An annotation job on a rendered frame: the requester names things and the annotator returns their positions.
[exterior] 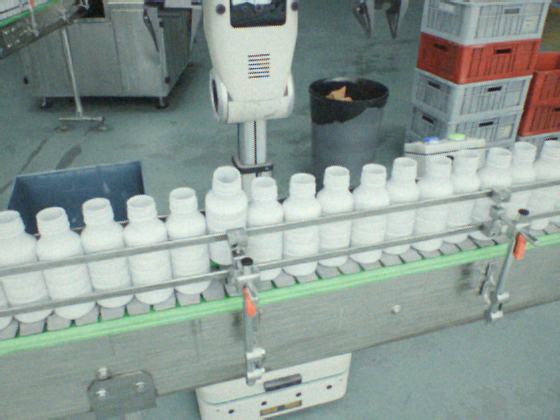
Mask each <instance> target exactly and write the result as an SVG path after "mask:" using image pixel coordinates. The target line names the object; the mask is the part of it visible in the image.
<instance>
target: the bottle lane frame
mask: <svg viewBox="0 0 560 420"><path fill-rule="evenodd" d="M542 232H543V231H542ZM543 233H544V232H543ZM536 238H538V240H539V241H540V244H539V246H537V247H534V246H533V245H532V244H531V243H529V242H527V244H526V247H525V249H524V252H523V257H522V259H521V260H516V259H515V258H514V261H513V264H512V267H511V270H510V273H509V276H508V279H507V282H506V285H505V288H504V290H506V291H507V292H508V294H509V299H508V301H507V302H504V305H503V308H502V311H501V312H502V315H506V314H511V313H515V312H518V311H522V310H526V309H530V308H534V307H538V306H542V305H545V304H549V303H554V302H557V301H560V232H559V233H550V234H548V233H547V234H546V233H544V235H540V236H536ZM492 241H493V240H492ZM493 242H494V241H493ZM508 244H509V242H507V243H502V244H497V243H496V242H494V245H492V246H487V247H482V248H481V247H479V246H477V245H476V244H475V245H476V249H473V250H468V251H462V250H460V249H459V248H457V249H458V252H457V253H452V254H448V255H444V254H442V253H441V252H440V251H439V253H440V256H438V257H433V258H428V259H425V258H424V257H423V256H421V255H420V254H419V255H420V256H421V260H418V261H413V262H408V263H405V262H404V261H403V260H402V259H400V258H399V259H400V261H401V263H400V264H398V265H394V266H388V267H386V266H384V265H383V264H382V263H381V262H380V264H381V268H378V269H373V270H368V271H364V270H363V269H362V268H361V267H360V272H359V273H353V274H348V275H344V274H343V273H342V272H341V271H340V270H338V272H339V276H338V277H333V278H328V279H321V278H320V277H319V276H318V275H317V274H316V277H317V280H316V281H313V282H308V283H303V284H301V283H299V282H298V280H297V279H296V278H295V279H294V280H295V285H293V286H288V287H283V288H277V287H276V286H275V285H274V284H273V283H271V285H272V289H271V290H267V291H263V292H258V295H259V297H260V299H261V301H260V303H258V304H256V311H258V319H259V326H258V327H256V329H255V331H258V332H259V345H260V347H261V348H262V347H263V348H264V351H265V355H263V356H262V360H261V361H262V367H264V369H265V373H268V372H271V371H275V370H279V369H283V368H288V367H292V366H296V365H300V364H304V363H308V362H312V361H316V360H324V359H329V358H333V357H337V356H341V355H345V354H349V353H353V352H357V351H361V350H365V349H370V348H374V347H378V346H382V345H385V344H390V343H394V342H398V341H402V340H406V339H411V338H414V337H418V336H422V335H426V334H431V333H435V332H439V331H442V330H446V329H451V328H455V327H459V326H462V325H466V324H471V323H475V322H479V321H482V320H484V317H483V311H484V310H485V309H488V305H487V304H486V303H485V301H484V298H483V295H480V293H481V290H482V286H483V283H484V282H485V281H488V280H489V276H486V273H487V269H488V267H489V263H492V262H498V265H497V267H496V270H495V273H494V275H493V281H494V282H495V283H496V282H497V278H498V275H499V272H500V269H501V266H502V263H503V260H504V257H505V254H506V250H507V247H508ZM243 349H244V330H243V303H242V295H237V296H232V297H231V296H229V294H228V293H227V292H224V298H222V299H218V300H213V301H205V299H204V297H203V296H200V303H197V304H192V305H187V306H181V305H180V303H179V301H176V307H175V308H172V309H167V310H162V311H157V312H156V311H155V310H154V308H153V306H152V305H151V310H150V313H148V314H137V315H132V316H130V315H129V314H128V312H127V310H126V309H125V314H124V317H123V318H118V319H113V320H108V321H103V318H102V315H100V314H99V317H98V321H97V322H96V323H93V324H88V325H79V326H77V325H76V324H75V321H74V320H72V321H71V326H70V327H69V328H64V329H59V330H55V331H48V326H47V324H45V326H44V329H43V332H42V333H35V334H30V335H26V336H21V335H20V329H17V334H16V336H15V337H14V338H12V339H7V340H3V339H2V340H0V420H58V419H63V418H67V417H70V416H73V417H74V416H78V415H82V414H86V413H90V412H94V409H93V407H92V403H91V400H90V396H89V393H88V388H89V387H90V385H91V384H92V383H93V382H94V381H95V380H96V379H104V378H106V377H113V376H118V375H121V374H126V373H130V372H135V371H139V370H142V371H143V372H145V373H147V374H149V375H151V377H152V383H153V388H154V393H155V398H157V397H162V396H166V395H170V394H172V395H174V394H177V393H182V392H186V391H190V390H194V389H198V388H202V387H206V386H210V385H214V384H218V383H223V382H225V383H227V382H231V381H234V380H238V379H243V378H245V372H244V366H245V357H244V350H243Z"/></svg>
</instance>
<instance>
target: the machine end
mask: <svg viewBox="0 0 560 420"><path fill-rule="evenodd" d="M143 1H144V0H103V5H102V6H101V7H99V8H97V9H95V10H93V11H91V12H89V13H87V14H85V15H83V16H82V17H81V18H79V19H77V20H75V21H74V23H73V24H71V25H69V26H67V30H68V35H69V40H70V43H71V53H72V57H73V62H74V67H75V71H76V75H77V80H78V82H77V85H78V90H79V94H80V96H119V97H158V98H159V103H157V104H156V105H155V107H156V109H165V108H168V103H163V101H162V98H163V96H167V95H168V94H169V93H170V91H171V89H172V88H173V86H179V85H182V81H178V78H179V76H180V75H181V73H182V72H183V70H184V68H185V67H189V66H193V64H192V63H189V62H190V60H191V59H192V57H193V55H194V54H195V51H196V47H195V43H197V39H196V38H195V40H194V46H193V51H192V52H190V50H189V43H188V34H187V23H186V19H187V18H188V12H189V11H180V15H181V16H180V18H177V19H175V18H157V20H158V30H159V41H160V51H159V52H157V49H156V47H155V44H154V41H153V38H152V36H151V33H150V32H149V30H148V28H147V27H146V25H145V23H144V21H143V16H142V14H143ZM61 33H62V30H61V27H60V28H58V29H57V30H55V31H53V32H51V33H49V34H47V35H46V36H44V37H42V38H40V39H38V40H36V41H34V42H32V44H30V45H28V46H26V47H24V48H22V49H20V54H21V58H22V61H23V65H24V72H25V75H26V76H25V77H24V78H23V80H24V84H28V87H29V90H30V92H31V96H33V97H41V98H43V103H42V104H41V105H39V107H40V108H50V107H52V106H53V103H47V102H46V99H45V98H46V97H73V96H74V93H73V88H72V83H71V78H70V75H69V70H68V65H67V57H66V52H65V48H64V43H63V39H62V35H61Z"/></svg>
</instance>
